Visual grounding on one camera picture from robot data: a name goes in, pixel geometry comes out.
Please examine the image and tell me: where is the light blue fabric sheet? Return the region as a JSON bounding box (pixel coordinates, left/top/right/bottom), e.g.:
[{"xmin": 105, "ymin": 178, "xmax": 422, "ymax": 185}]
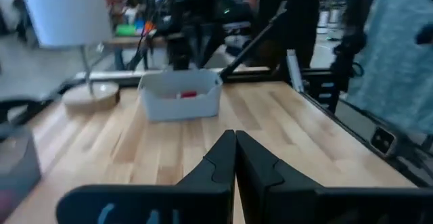
[{"xmin": 344, "ymin": 0, "xmax": 433, "ymax": 135}]

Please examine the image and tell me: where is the white plastic bin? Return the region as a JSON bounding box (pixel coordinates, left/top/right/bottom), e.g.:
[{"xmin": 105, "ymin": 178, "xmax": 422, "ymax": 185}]
[{"xmin": 137, "ymin": 68, "xmax": 223, "ymax": 122}]

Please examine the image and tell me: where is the rail-mounted socket box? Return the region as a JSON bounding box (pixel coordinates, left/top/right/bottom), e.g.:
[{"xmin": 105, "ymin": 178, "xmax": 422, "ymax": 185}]
[{"xmin": 370, "ymin": 127, "xmax": 397, "ymax": 156}]

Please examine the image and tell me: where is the person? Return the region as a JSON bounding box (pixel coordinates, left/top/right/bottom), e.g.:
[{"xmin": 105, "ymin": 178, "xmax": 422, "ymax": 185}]
[{"xmin": 242, "ymin": 0, "xmax": 331, "ymax": 70}]

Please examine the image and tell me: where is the green box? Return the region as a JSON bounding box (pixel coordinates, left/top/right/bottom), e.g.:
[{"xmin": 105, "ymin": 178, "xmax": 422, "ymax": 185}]
[{"xmin": 114, "ymin": 23, "xmax": 137, "ymax": 37}]

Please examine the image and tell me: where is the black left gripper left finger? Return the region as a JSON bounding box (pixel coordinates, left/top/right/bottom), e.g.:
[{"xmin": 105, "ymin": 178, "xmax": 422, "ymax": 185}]
[{"xmin": 55, "ymin": 129, "xmax": 237, "ymax": 224}]

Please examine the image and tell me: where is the silver aluminium bar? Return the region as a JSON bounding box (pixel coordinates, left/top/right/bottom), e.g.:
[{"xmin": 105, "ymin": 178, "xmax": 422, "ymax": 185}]
[{"xmin": 286, "ymin": 49, "xmax": 305, "ymax": 93}]

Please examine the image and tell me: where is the white shade table lamp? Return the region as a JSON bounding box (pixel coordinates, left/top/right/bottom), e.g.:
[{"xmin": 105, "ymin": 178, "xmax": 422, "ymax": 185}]
[{"xmin": 16, "ymin": 0, "xmax": 121, "ymax": 114}]

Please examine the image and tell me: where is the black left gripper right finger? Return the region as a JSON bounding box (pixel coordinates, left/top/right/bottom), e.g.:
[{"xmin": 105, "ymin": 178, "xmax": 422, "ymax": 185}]
[{"xmin": 235, "ymin": 130, "xmax": 433, "ymax": 224}]

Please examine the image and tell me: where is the black frame strut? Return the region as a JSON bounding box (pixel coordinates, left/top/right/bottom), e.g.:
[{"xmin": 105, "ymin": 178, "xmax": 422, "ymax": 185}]
[{"xmin": 219, "ymin": 12, "xmax": 283, "ymax": 82}]

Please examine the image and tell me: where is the black stand pole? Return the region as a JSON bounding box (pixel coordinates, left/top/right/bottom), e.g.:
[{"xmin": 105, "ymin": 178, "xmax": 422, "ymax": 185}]
[{"xmin": 333, "ymin": 0, "xmax": 368, "ymax": 93}]

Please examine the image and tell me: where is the black aluminium table frame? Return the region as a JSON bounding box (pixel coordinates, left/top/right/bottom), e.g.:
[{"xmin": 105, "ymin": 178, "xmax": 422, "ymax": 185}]
[{"xmin": 72, "ymin": 47, "xmax": 433, "ymax": 188}]

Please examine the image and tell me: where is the grey translucent plastic bin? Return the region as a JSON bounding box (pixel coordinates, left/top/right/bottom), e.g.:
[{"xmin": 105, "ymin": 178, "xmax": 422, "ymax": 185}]
[{"xmin": 0, "ymin": 128, "xmax": 42, "ymax": 223}]

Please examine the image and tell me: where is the small wooden side table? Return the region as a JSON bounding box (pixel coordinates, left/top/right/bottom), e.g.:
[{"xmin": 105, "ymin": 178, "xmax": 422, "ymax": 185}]
[{"xmin": 101, "ymin": 34, "xmax": 170, "ymax": 71}]

